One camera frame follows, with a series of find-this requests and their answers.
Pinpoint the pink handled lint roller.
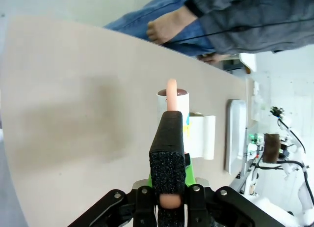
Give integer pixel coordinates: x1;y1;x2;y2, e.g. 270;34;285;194
156;79;194;209

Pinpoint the silver metal tray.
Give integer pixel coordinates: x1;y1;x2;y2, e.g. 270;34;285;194
225;99;247;175

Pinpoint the brown cloth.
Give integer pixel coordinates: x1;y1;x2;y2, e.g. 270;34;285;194
263;133;280;164

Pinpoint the person in grey jacket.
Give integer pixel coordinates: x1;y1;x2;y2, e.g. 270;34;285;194
103;0;314;56

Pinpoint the person's left hand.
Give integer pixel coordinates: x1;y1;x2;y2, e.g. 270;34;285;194
199;54;231;63

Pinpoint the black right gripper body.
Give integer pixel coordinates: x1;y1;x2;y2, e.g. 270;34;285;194
279;136;291;161

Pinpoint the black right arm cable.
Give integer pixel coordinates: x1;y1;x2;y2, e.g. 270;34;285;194
269;106;307;169

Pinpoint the person's right hand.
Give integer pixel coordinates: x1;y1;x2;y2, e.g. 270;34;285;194
147;7;199;45

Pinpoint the white lint roller stand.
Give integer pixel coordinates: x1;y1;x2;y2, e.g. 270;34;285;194
188;113;216;161

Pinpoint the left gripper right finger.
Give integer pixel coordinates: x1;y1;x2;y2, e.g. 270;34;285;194
170;111;275;227

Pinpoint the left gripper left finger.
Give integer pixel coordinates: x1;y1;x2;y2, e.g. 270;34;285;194
66;111;171;227

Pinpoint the white side table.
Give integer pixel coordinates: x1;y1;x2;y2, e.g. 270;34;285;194
239;52;257;74

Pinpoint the thin black cord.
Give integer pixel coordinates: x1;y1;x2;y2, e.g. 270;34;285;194
161;18;314;45

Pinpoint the yellow paper scrap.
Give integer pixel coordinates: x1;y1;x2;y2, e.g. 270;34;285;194
183;123;192;139

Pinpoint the person's right forearm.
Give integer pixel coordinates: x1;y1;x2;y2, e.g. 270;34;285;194
184;0;258;19

